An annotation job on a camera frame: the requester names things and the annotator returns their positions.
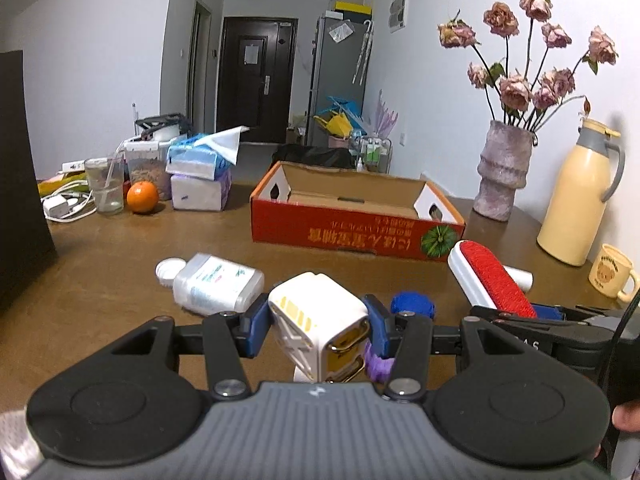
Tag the grey refrigerator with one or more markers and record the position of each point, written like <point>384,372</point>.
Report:
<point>335,75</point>

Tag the black folded holder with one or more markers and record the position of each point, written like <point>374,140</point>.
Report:
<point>160,122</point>

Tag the white power strip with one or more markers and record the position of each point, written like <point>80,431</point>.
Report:
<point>75,166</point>

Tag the white folded umbrella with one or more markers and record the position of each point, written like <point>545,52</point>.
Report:
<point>362,52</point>

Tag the person's right hand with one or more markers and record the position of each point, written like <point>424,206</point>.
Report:
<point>627,417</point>

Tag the cream bear mug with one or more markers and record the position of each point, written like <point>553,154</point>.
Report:
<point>607,272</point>

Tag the blue tissue pack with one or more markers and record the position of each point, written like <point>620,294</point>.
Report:
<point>200,157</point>

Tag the white power adapter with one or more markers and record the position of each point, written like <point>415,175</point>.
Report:
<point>310,310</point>

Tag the pink textured vase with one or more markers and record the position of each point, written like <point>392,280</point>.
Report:
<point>500,175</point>

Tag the blue ridged cap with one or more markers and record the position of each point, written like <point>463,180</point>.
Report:
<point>412,304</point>

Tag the metal trolley with bottles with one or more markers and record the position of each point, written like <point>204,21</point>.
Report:
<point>372,152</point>

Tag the white plastic bottle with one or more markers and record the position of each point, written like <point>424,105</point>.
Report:
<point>215,282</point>

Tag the sliding door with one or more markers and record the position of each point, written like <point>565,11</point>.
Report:
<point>199,65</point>

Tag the clear lidded food container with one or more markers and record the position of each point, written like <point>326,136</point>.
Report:
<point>145,165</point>

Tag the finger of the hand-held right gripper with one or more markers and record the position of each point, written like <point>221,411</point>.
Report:
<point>549,312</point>

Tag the purple hair roller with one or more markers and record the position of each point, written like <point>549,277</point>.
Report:
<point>375,367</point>

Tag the orange fruit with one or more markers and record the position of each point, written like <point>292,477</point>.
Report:
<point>142,197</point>

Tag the white electrical panel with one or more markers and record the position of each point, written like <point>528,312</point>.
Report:
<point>397,12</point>

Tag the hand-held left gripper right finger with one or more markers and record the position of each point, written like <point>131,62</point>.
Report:
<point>377,325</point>

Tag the yellow box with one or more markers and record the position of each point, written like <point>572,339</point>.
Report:
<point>352,8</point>

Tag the clear drinking glass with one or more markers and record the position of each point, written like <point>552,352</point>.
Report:
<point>107,195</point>

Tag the white straw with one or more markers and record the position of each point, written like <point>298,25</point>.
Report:
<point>114,160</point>

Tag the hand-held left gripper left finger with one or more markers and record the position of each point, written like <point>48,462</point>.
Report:
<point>255,322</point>

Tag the red cardboard box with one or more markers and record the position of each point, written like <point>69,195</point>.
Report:
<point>340,235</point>

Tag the dark panel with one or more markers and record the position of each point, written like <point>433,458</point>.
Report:
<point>20,185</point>

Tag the clear plastic bag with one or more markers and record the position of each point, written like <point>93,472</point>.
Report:
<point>341,33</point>

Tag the paper sheet on door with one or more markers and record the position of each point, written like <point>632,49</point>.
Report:
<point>251,54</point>

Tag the black cloth bag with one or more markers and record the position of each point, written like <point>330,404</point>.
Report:
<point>315,156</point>

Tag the dark brown entrance door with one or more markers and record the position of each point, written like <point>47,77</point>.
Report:
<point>255,100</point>

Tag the bunch of dried roses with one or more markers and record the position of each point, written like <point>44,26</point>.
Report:
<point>515,92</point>

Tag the purple tissue pack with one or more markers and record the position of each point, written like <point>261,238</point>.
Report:
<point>200,192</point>

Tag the cream thermos jug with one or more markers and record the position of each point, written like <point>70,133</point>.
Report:
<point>575,210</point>

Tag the yellow banana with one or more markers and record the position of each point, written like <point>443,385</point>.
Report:
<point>57,186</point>

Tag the white mop pole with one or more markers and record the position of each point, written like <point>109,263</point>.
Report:
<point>134,117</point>

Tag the red and white lint brush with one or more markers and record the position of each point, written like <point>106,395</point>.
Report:
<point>490,275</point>

